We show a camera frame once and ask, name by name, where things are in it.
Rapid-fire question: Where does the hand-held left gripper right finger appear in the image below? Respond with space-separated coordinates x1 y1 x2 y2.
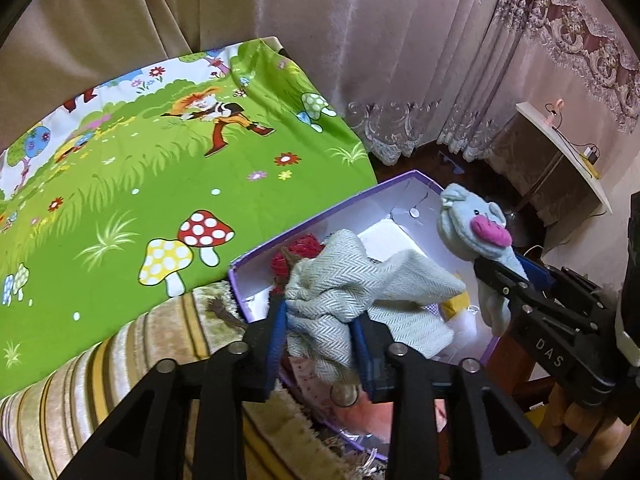
350 317 571 480

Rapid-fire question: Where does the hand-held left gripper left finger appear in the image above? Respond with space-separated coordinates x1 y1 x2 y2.
57 301 291 480

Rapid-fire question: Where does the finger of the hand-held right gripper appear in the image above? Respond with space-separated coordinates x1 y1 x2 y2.
516 255 559 294
473 258 540 322

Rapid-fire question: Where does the pink floral white cloth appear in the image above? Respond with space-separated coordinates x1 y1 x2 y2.
282 355 361 408

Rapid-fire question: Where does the yellow sponge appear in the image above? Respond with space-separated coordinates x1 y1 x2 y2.
442 292 472 320

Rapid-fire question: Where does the grey mouse plush puppet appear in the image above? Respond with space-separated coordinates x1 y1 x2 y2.
437 183 529 339

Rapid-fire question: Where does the grey herringbone cloth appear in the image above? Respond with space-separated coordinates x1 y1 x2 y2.
284 228 469 387

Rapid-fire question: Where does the dark red knit hat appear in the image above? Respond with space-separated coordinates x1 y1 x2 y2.
270 235 327 292

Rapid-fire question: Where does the purple cardboard box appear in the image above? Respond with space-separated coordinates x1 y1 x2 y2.
227 170 502 462

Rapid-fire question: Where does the wooden stool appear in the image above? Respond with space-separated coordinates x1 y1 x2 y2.
494 330 628 447

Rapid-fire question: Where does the white side table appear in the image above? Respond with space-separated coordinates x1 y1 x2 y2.
486 101 614 217

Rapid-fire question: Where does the striped velvet cushion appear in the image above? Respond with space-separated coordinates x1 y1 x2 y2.
0 280 391 480

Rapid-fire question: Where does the green cartoon printed bedsheet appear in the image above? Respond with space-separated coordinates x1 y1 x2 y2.
0 37 379 401

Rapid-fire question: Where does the mauve lace curtain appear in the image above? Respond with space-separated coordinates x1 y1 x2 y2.
200 0 640 167

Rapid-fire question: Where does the beige curtain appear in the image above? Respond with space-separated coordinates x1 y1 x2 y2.
0 0 283 148

